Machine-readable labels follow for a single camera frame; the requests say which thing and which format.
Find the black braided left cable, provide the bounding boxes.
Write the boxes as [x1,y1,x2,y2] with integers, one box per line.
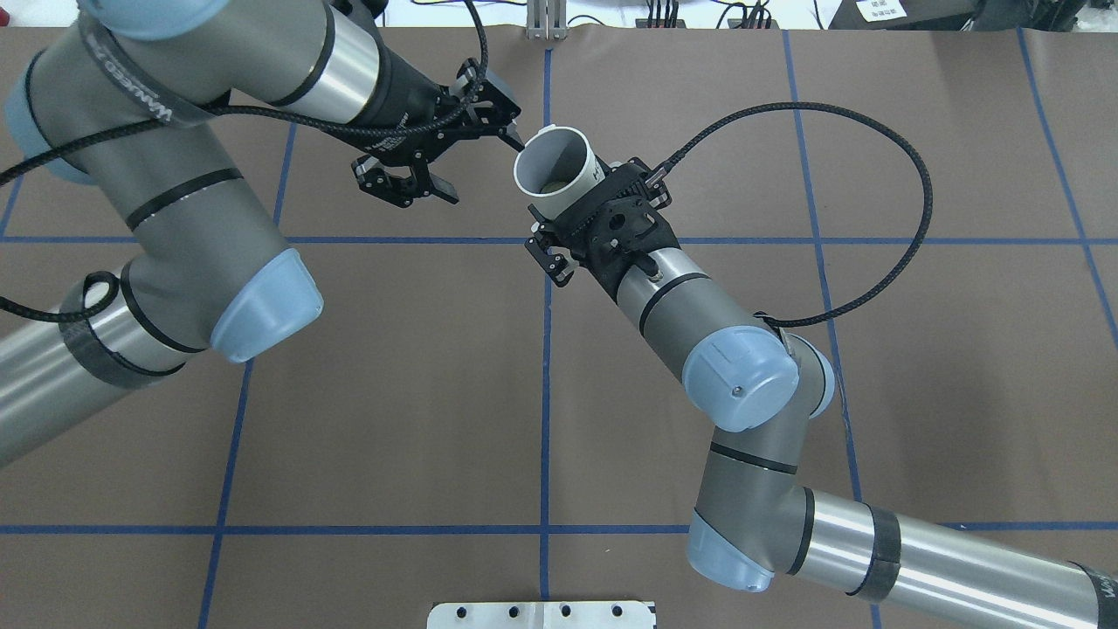
[0,0,490,324]

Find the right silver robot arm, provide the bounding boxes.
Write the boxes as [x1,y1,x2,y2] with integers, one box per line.
[514,156,1115,628]

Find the aluminium frame post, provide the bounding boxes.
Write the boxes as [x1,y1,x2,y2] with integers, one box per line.
[524,0,569,41]

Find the black computer monitor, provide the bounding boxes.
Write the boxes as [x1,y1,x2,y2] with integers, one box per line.
[824,1,1089,32]

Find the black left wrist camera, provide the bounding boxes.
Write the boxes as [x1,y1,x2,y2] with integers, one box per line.
[451,59,522,125]

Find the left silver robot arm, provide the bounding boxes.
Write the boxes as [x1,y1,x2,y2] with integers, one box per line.
[3,1,523,465]

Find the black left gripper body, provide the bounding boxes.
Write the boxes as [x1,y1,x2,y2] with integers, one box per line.
[353,44,490,166]

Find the black braided right cable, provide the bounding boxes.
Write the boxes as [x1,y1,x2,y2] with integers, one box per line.
[651,102,934,328]

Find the white mug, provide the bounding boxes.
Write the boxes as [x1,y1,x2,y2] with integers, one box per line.
[512,125,606,222]

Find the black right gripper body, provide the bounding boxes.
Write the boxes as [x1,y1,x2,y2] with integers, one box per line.
[559,161,680,289]

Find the black braided cable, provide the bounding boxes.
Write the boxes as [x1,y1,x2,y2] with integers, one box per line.
[0,0,490,324]
[651,102,934,328]

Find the white camera pedestal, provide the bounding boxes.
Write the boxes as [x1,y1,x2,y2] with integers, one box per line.
[426,600,659,628]

